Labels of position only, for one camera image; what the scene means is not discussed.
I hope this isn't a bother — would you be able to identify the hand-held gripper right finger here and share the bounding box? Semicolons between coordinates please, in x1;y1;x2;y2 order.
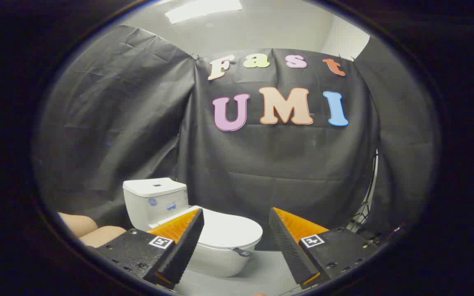
268;207;389;289

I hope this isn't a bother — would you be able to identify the ceiling light panel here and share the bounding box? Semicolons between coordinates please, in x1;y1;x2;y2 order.
165;0;243;24

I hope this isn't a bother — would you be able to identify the white toilet lid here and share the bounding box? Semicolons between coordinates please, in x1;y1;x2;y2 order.
158;206;263;258

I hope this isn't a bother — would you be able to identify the black backdrop cloth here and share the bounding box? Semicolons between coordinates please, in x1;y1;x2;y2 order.
33;25;441;247

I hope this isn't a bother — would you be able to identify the white ceramic toilet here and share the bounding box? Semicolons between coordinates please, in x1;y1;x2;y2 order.
123;178;263;278

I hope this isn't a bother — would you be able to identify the black tripod stand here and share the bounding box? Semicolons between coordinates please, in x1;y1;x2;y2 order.
347;150;380;234

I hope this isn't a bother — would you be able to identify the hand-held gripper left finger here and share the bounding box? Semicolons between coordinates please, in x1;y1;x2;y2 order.
85;208;204;289

